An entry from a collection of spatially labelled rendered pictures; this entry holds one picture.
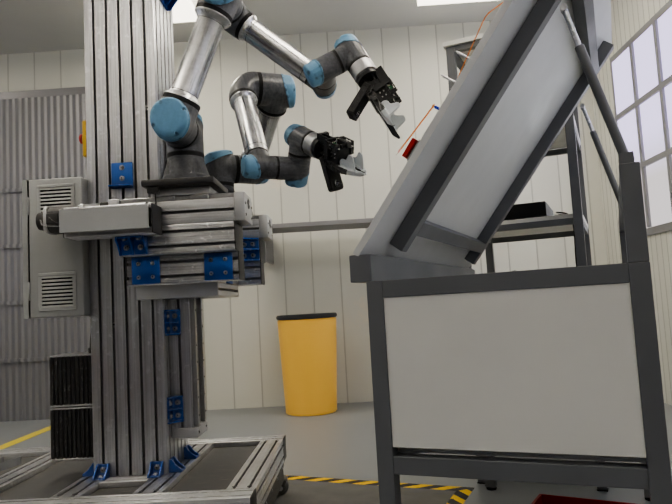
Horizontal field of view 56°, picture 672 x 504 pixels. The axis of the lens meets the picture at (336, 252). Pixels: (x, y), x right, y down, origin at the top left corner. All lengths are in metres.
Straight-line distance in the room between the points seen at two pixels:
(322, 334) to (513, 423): 3.11
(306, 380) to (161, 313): 2.36
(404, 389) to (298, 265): 3.55
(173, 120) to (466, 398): 1.13
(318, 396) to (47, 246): 2.61
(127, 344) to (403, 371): 1.10
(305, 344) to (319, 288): 0.68
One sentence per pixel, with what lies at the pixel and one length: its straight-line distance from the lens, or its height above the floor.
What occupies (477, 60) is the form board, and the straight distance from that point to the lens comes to 1.49.
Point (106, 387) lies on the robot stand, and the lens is 2.28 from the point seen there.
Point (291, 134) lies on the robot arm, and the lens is 2.01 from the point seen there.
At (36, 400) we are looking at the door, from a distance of 5.52.
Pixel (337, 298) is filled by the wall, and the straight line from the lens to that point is 4.92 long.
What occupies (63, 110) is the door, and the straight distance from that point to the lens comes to 5.64.
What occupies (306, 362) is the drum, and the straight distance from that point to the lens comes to 4.41.
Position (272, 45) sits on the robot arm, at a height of 1.59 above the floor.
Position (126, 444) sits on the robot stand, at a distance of 2.28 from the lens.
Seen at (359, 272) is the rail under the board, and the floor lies 0.82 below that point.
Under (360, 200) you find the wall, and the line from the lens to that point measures 4.99.
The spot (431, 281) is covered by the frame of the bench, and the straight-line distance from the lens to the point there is 1.43.
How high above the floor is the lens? 0.75
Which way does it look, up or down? 5 degrees up
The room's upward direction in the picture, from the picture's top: 3 degrees counter-clockwise
